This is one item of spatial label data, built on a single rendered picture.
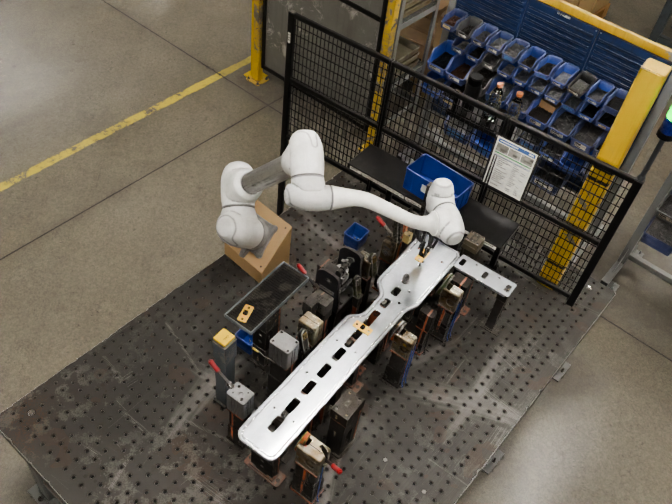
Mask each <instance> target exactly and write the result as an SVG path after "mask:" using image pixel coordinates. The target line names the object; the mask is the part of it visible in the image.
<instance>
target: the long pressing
mask: <svg viewBox="0 0 672 504"><path fill-rule="evenodd" d="M419 244H420V242H419V241H417V238H416V239H415V240H414V241H413V242H412V243H411V244H410V245H409V246H408V247H407V248H406V249H405V250H404V251H403V252H402V253H401V254H400V255H399V257H398V258H397V259H396V260H395V261H394V262H393V263H392V264H391V265H390V266H389V267H388V268H387V269H386V270H385V271H384V272H383V273H382V274H381V275H380V276H379V278H378V279H377V283H376V284H377V288H378V292H379V296H378V298H377V299H376V300H375V301H374V302H373V303H372V304H371V305H370V306H369V307H368V308H367V309H366V311H365V312H363V313H360V314H349V315H346V316H345V317H344V318H343V319H342V320H341V321H340V322H339V323H338V324H337V325H336V326H335V327H334V328H333V329H332V331H331V332H330V333H329V334H328V335H327V336H326V337H325V338H324V339H323V340H322V341H321V342H320V343H319V344H318V345H317V346H316V347H315V348H314V350H313V351H312V352H311V353H310V354H309V355H308V356H307V357H306V358H305V359H304V360H303V361H302V362H301V363H300V364H299V365H298V366H297V367H296V369H295V370H294V371H293V372H292V373H291V374H290V375H289V376H288V377H287V378H286V379H285V380H284V381H283V382H282V383H281V384H280V385H279V386H278V388H277V389H276V390H275V391H274V392H273V393H272V394H271V395H270V396H269V397H268V398H267V399H266V400H265V401H264V402H263V403H262V404H261V405H260V407H259V408H258V409H257V410H256V411H255V412H254V413H253V414H252V415H251V416H250V417H249V418H248V419H247V420H246V421H245V422H244V423H243V424H242V426H241V427H240V428H239V430H238V438H239V440H240V441H241V442H242V443H244V444H245V445H246V446H247V447H249V448H250V449H251V450H253V451H254V452H255V453H257V454H258V455H259V456H260V457H262V458H263V459H264V460H266V461H276V460H277V459H279V458H280V457H281V455H282V454H283V453H284V452H285V451H286V450H287V449H288V447H289V446H290V445H291V444H292V443H293V442H294V440H295V439H296V438H297V437H298V436H299V435H300V434H301V432H302V431H303V430H304V429H305V428H306V427H307V426H308V424H309V423H310V422H311V421H312V420H313V419H314V417H315V416H316V415H317V414H318V413H319V412H320V411H321V409H322V408H323V407H324V406H325V405H326V404H327V403H328V401H329V400H330V399H331V398H332V397H333V396H334V394H335V393H336V392H337V391H338V390H339V389H340V388H341V386H342V385H343V384H344V383H345V382H346V381H347V380H348V378H349V377H350V376H351V375H352V374H353V373H354V371H355V370H356V369H357V368H358V367H359V366H360V365H361V363H362V362H363V361H364V360H365V359H366V358H367V357H368V355H369V354H370V353H371V352H372V351H373V350H374V348H375V347H376V346H377V345H378V344H379V343H380V342H381V340H382V339H383V338H384V337H385V336H386V335H387V334H388V332H389V331H390V330H391V329H392V328H393V327H394V325H395V324H396V323H397V322H398V321H399V320H400V319H401V317H402V316H403V315H404V314H405V313H406V312H408V311H411V310H413V309H415V308H417V307H418V306H419V305H420V304H421V303H422V302H423V301H424V300H425V298H426V297H427V296H428V295H429V294H430V293H431V291H432V290H433V289H434V288H435V287H436V286H437V284H438V283H439V282H440V281H441V280H442V279H443V277H444V276H445V275H446V274H447V273H448V272H449V270H450V269H451V268H452V267H453V266H454V264H455V263H456V261H457V260H458V259H459V258H460V255H459V253H458V252H457V251H456V250H454V249H452V248H451V247H449V246H447V245H445V244H444V243H442V242H440V241H439V242H438V244H437V245H436V247H435V248H434V249H433V250H432V249H431V250H430V254H429V255H428V256H427V257H426V258H425V259H424V263H421V266H418V265H419V263H420V262H418V261H416V260H415V257H416V256H417V255H418V253H419V250H420V249H418V248H419ZM441 261H442V262H443V263H441ZM406 273H407V274H409V276H410V279H409V283H408V284H403V283H402V278H403V275H404V274H406ZM395 288H399V289H400V290H401V291H400V293H399V294H398V295H397V296H394V295H392V294H391V292H392V291H393V290H394V289H395ZM408 291H410V292H408ZM385 299H388V300H389V301H390V304H389V305H388V306H387V307H386V308H382V307H381V306H380V304H381V303H382V302H383V301H384V300H385ZM398 302H400V304H399V303H398ZM375 310H376V311H378V312H379V313H380V315H379V316H378V317H377V318H376V319H375V320H374V321H373V322H372V324H371V325H370V326H369V328H371V329H372V330H373V331H372V332H371V334H370V335H369V336H367V335H366V334H364V333H363V332H362V335H361V336H360V337H359V338H358V339H357V340H356V341H355V342H354V344H353V345H352V346H351V347H350V348H348V347H346V346H345V345H344V343H345V342H346V341H347V340H348V339H349V338H350V337H351V336H352V335H353V333H354V332H355V331H356V330H358V329H357V328H355V327H353V324H354V323H355V322H356V320H358V321H360V322H362V323H364V321H365V320H366V319H367V318H368V317H369V316H370V315H371V314H372V313H373V312H374V311H375ZM336 340H338V341H336ZM340 348H343V349H345V350H346V352H345V354H344V355H343V356H342V357H341V358H340V359H339V360H338V361H335V360H333V359H332V356H333V355H334V354H335V353H336V352H337V351H338V350H339V349H340ZM354 352H356V353H354ZM325 364H329V365H330V366H331V369H330V370H329V371H328V372H327V373H326V375H325V376H324V377H323V378H320V377H319V376H317V373H318V372H319V371H320V370H321V368H322V367H323V366H324V365H325ZM306 372H308V373H306ZM310 381H314V382H315V383H316V386H315V387H314V388H313V389H312V390H311V391H310V392H309V393H308V395H304V394H302V393H301V390H302V389H303V388H304V387H305V386H306V385H307V384H308V383H309V382H310ZM294 398H297V399H298V400H300V403H299V404H298V406H297V407H296V408H295V409H294V410H293V411H292V412H291V413H287V416H286V417H285V418H283V417H282V416H281V412H282V411H283V410H284V409H285V408H286V407H287V406H288V405H289V403H290V402H291V401H292V400H293V399H294ZM274 407H275V408H274ZM278 416H280V417H281V418H283V419H284V421H283V422H282V423H281V424H280V426H279V427H278V428H277V429H276V430H275V431H274V432H270V431H269V430H268V429H267V428H268V426H269V425H270V424H271V423H272V422H273V421H274V420H275V419H276V418H277V417H278ZM293 421H295V422H294V423H293Z"/></svg>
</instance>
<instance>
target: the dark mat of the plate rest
mask: <svg viewBox="0 0 672 504"><path fill-rule="evenodd" d="M306 279H307V278H306V277H304V276H303V275H301V274H300V273H298V272H297V271H295V270H294V269H292V268H290V267H289V266H287V265H286V264H284V263H283V264H282V265H281V266H280V267H279V268H278V269H276V270H275V271H274V272H273V273H272V274H271V275H270V276H269V277H268V278H267V279H265V280H264V281H263V282H262V283H261V284H260V285H259V286H258V287H256V288H255V289H254V290H253V291H252V292H251V293H250V294H249V295H248V296H247V297H245V298H244V299H243V300H242V301H241V302H240V303H239V304H238V305H236V306H235V307H234V308H233V309H232V310H231V311H230V312H229V313H228V314H227V315H228V316H229V317H230V318H232V319H233V320H235V321H236V322H238V323H239V324H241V325H242V326H243V327H245V328H246V329H248V330H249V331H252V330H253V329H254V328H255V327H257V326H258V325H259V324H260V323H261V322H262V321H263V320H264V319H265V318H266V317H267V316H268V315H269V314H270V313H271V312H272V311H273V310H274V309H275V308H277V307H278V306H279V305H280V304H281V303H282V302H283V301H284V300H285V299H286V298H287V297H288V296H289V295H290V294H291V293H292V292H293V291H294V290H295V289H297V288H298V287H299V286H300V285H301V284H302V283H303V282H304V281H305V280H306ZM246 304H247V305H250V306H253V307H254V309H253V311H252V313H251V314H250V316H249V318H248V320H247V321H246V323H244V322H241V321H238V320H237V318H238V316H239V315H240V313H241V311H242V309H243V308H244V306H245V305H246Z"/></svg>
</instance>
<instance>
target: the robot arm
mask: <svg viewBox="0 0 672 504"><path fill-rule="evenodd" d="M290 178H291V184H288V185H287V186H286V188H285V190H284V200H285V203H286V204H287V205H289V206H290V207H292V208H295V209H299V210H304V211H327V210H334V209H339V208H345V207H352V206H358V207H364V208H367V209H370V210H372V211H374V212H377V213H379V214H381V215H383V216H385V217H387V218H390V219H392V220H394V221H396V222H398V223H401V224H403V225H405V226H408V227H410V228H413V229H417V241H419V242H420V244H419V248H420V250H419V253H418V255H419V256H420V254H421V253H422V252H423V250H424V247H425V244H426V242H425V239H426V236H427V234H429V240H428V245H427V246H426V247H425V250H424V254H423V258H425V257H426V256H427V254H428V253H429V252H430V250H431V249H432V250H433V249H434V248H435V247H436V245H437V244H438V242H439V240H440V239H441V240H442V241H443V242H444V243H446V244H448V245H456V244H458V243H459V242H460V241H461V240H462V239H463V236H464V233H465V228H464V223H463V220H462V217H461V215H460V213H459V211H458V209H457V208H456V205H455V198H454V187H453V183H452V181H451V180H449V179H447V178H438V179H435V180H434V182H433V183H432V184H431V186H430V188H429V191H428V194H427V198H426V207H425V212H424V216H418V215H414V214H412V213H409V212H407V211H405V210H403V209H401V208H399V207H397V206H395V205H393V204H391V203H389V202H387V201H385V200H383V199H381V198H379V197H377V196H375V195H373V194H370V193H367V192H363V191H359V190H353V189H347V188H342V187H337V186H332V185H325V181H324V152H323V146H322V143H321V140H320V138H319V136H318V134H316V132H314V131H312V130H298V131H296V132H295V133H293V134H292V136H291V138H290V140H289V145H288V146H287V148H286V149H285V151H284V152H283V154H282V156H280V157H278V158H276V159H274V160H272V161H270V162H268V163H266V164H264V165H262V166H260V167H258V168H256V169H254V170H253V169H252V168H251V166H250V165H249V164H247V163H245V162H241V161H236V162H231V163H229V164H228V165H227V166H226V167H225V169H224V171H223V173H222V176H221V203H222V211H221V215H220V216H219V218H218V220H217V223H216V232H217V234H218V236H219V238H220V239H221V240H222V241H223V242H225V243H226V244H228V245H230V246H233V247H237V248H241V250H240V253H239V256H240V257H242V258H244V257H245V256H246V255H247V254H248V252H249V251H250V252H252V253H253V254H254V255H255V256H256V258H259V259H261V258H262V257H263V253H264V251H265V249H266V247H267V245H268V244H269V242H270V240H271V238H272V237H273V235H274V234H275V233H276V232H277V230H278V227H277V226H276V225H272V224H271V223H269V222H268V221H266V220H265V219H264V218H262V217H261V216H259V215H258V214H257V213H256V211H255V202H256V200H257V199H258V197H259V196H260V195H261V193H262V191H263V190H264V189H267V188H269V187H271V186H274V185H276V184H278V183H281V182H283V181H285V180H288V179H290ZM422 231H424V232H423V235H422ZM434 236H435V237H437V239H436V240H435V242H434V243H433V239H434ZM432 244H433V245H432Z"/></svg>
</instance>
